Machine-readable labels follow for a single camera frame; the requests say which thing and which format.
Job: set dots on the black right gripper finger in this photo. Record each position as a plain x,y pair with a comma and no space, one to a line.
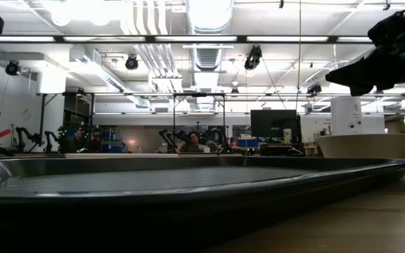
359,89
353,74

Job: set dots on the white ceramic bowl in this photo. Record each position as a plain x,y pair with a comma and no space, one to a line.
364,145

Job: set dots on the black background robot arm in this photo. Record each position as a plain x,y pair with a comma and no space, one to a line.
51,138
167,137
26,135

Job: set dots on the dark metal serving tray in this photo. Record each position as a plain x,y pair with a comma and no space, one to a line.
153,179

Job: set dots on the black ceiling spotlight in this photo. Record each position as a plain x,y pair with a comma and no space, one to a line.
252,59
12,67
314,89
131,62

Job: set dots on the bottle with yellow label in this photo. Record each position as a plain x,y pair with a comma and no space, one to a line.
287,136

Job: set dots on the large black monitor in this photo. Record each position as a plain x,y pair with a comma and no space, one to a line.
274,124

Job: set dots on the blue box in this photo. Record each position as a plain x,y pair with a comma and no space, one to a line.
247,143

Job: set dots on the person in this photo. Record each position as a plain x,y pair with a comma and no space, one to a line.
192,142

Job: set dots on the blue storage bins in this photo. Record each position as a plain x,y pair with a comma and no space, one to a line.
111,140

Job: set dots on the white pillar with wall devices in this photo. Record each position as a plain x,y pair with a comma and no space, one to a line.
346,116

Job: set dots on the silver ventilation duct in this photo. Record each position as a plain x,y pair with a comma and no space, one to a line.
207,21

